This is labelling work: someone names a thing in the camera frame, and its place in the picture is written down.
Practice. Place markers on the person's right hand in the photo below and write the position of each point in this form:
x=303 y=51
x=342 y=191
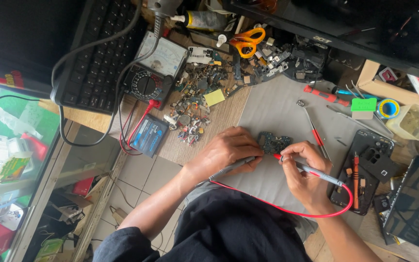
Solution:
x=307 y=174

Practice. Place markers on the person's left hand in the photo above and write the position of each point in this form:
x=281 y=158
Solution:
x=220 y=153

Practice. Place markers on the red multimeter probe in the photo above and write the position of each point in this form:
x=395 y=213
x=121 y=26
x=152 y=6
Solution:
x=315 y=171

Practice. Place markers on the grey black multimeter probe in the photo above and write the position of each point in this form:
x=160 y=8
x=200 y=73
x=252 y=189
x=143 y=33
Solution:
x=227 y=170

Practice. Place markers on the silver screwdriver with red grip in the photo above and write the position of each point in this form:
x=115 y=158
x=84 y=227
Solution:
x=316 y=134

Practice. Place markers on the blue phone circuit board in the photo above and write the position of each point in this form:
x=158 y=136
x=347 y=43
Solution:
x=273 y=142

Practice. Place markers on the orange precision screwdriver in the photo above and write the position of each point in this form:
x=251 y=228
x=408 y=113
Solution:
x=356 y=182

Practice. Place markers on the yellow sticky note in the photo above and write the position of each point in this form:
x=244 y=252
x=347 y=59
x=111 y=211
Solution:
x=214 y=97

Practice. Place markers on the grey work mat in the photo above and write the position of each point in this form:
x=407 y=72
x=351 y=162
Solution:
x=278 y=109

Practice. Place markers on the silver tweezers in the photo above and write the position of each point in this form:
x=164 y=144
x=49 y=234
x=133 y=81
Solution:
x=358 y=122

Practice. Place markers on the black phone battery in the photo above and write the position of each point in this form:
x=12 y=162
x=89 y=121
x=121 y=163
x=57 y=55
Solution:
x=148 y=135

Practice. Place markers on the pile of small electronic parts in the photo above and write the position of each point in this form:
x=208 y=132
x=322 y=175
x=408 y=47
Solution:
x=198 y=80

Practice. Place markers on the person's dark clothing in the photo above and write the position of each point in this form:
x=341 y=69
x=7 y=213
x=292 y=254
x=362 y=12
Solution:
x=231 y=229

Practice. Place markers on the green block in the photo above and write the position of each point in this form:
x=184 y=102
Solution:
x=363 y=105

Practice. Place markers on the analog multimeter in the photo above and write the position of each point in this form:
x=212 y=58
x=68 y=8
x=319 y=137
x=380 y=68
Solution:
x=158 y=62

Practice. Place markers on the cardboard box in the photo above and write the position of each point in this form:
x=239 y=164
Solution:
x=376 y=85

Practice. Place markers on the small white bottle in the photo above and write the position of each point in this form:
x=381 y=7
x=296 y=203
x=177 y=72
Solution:
x=221 y=40

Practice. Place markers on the clear plastic container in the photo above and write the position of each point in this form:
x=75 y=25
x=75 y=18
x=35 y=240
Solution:
x=411 y=122

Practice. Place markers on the heap of dismantled phone frames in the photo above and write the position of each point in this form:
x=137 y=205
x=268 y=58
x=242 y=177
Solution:
x=293 y=58

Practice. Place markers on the yellow glue bottle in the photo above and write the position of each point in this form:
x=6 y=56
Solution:
x=204 y=20

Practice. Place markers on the grey gooseneck lamp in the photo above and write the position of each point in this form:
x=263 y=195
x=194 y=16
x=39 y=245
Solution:
x=162 y=11

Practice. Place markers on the black computer keyboard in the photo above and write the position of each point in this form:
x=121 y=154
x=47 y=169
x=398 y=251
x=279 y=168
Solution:
x=93 y=65

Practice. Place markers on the clutter under counter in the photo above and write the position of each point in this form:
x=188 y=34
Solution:
x=67 y=218

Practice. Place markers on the glass display case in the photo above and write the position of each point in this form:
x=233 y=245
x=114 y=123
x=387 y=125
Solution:
x=13 y=156

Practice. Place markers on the black cabinet with red sticker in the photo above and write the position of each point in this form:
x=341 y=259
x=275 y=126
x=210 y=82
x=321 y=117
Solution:
x=13 y=43

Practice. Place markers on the black phone frame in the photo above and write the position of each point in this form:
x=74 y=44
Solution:
x=369 y=160

